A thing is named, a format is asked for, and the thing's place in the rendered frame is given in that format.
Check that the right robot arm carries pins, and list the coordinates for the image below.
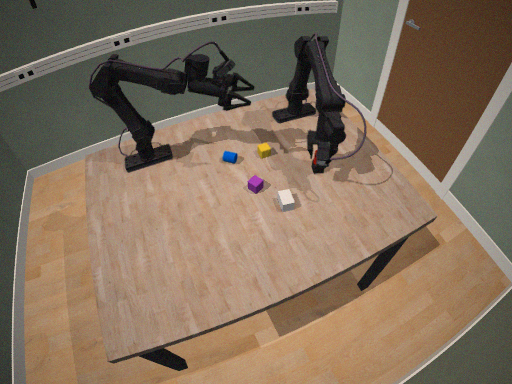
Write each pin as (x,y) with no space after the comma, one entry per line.
(168,81)

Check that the blue cylinder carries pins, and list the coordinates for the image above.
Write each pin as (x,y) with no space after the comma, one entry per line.
(230,157)

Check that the white cube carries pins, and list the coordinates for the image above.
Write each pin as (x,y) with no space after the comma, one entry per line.
(285,200)

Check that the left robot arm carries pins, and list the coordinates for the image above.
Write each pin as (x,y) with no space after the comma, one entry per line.
(326,99)

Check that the yellow cube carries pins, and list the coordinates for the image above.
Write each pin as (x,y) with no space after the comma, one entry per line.
(264,150)

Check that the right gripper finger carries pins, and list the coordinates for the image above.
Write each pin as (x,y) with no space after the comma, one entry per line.
(235,80)
(231,95)

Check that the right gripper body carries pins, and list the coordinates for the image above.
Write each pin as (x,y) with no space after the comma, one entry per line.
(217,85)

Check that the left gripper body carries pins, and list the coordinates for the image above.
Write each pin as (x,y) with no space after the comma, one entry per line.
(320,139)

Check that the purple cube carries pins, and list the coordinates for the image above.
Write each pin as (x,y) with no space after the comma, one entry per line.
(255,184)

